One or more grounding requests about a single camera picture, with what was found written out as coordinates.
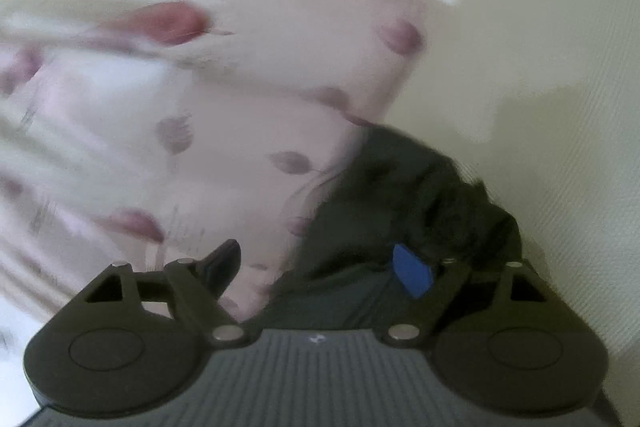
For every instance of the dark green garment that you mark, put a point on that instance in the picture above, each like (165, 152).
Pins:
(370, 217)

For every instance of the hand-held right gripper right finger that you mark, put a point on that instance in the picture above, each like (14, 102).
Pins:
(411, 276)

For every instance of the pink printed blanket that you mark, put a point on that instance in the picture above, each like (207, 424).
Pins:
(240, 117)

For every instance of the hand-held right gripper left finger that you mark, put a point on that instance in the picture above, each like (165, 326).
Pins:
(219, 267)

